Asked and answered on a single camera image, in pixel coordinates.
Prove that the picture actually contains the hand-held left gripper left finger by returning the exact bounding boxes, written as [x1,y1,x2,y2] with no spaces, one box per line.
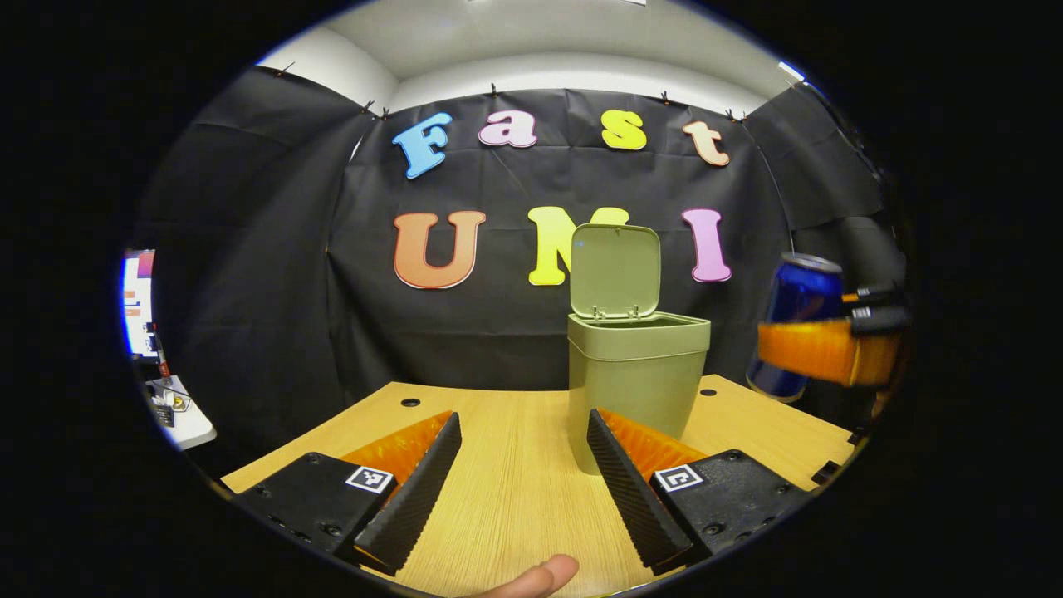
[235,409,463,576]

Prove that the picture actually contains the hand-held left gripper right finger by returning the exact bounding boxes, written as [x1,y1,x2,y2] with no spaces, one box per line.
[586,407,819,574]

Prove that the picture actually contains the blue pop can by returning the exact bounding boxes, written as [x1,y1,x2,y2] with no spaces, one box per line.
[745,252,845,404]

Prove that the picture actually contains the green desktop garbage bin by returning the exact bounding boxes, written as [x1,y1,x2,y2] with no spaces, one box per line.
[566,223,713,476]

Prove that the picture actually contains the wooden desktop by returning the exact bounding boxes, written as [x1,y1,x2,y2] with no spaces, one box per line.
[220,374,856,597]

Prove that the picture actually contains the white side table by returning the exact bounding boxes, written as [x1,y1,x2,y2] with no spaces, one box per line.
[145,375,218,452]

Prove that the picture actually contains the black backdrop cloth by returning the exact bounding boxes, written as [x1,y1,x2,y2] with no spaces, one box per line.
[133,65,910,478]

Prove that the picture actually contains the computer monitor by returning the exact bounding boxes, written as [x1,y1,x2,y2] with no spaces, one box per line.
[122,249,157,360]

